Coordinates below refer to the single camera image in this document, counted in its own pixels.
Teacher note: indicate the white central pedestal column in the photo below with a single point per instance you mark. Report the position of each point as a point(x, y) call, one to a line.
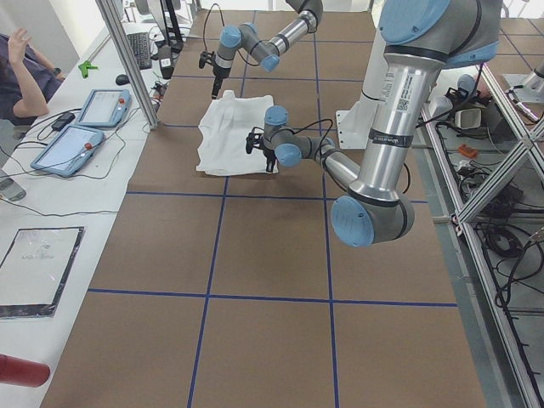
point(354, 125)

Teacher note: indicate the white printed t-shirt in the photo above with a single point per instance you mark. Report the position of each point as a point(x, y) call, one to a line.
point(224, 129)

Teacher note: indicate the seated person in purple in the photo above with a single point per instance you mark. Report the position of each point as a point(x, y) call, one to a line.
point(28, 79)

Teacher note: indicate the aluminium frame post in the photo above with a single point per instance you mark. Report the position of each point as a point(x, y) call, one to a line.
point(108, 10)

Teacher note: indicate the red cylinder bottle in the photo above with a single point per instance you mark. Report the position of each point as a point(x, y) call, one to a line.
point(26, 373)

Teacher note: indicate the black computer mouse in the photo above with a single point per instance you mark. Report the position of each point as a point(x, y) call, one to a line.
point(122, 79)

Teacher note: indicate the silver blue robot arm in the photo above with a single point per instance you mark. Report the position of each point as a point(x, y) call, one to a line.
point(422, 38)
point(266, 52)

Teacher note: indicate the orange connector part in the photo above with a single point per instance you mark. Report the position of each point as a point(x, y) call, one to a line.
point(467, 151)

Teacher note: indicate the black computer keyboard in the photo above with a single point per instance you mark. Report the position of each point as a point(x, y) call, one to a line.
point(140, 44)

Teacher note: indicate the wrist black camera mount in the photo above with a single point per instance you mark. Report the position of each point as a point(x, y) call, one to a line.
point(206, 58)
point(254, 140)

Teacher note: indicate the far blue teach pendant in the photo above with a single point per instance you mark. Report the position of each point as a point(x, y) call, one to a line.
point(104, 108)

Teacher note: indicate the near blue teach pendant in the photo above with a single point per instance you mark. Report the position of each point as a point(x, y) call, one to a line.
point(66, 154)

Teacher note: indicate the black framed silver sheet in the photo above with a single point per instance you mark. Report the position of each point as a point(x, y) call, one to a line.
point(35, 269)

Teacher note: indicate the green plastic clamp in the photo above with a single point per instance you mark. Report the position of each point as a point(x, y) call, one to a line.
point(85, 67)

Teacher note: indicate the blue teach pendant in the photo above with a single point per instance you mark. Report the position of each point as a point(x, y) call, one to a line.
point(104, 108)
point(66, 154)

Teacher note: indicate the black power adapter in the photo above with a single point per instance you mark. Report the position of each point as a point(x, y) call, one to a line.
point(62, 121)

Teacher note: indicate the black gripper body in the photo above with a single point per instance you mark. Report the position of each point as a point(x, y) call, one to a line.
point(269, 154)
point(218, 76)

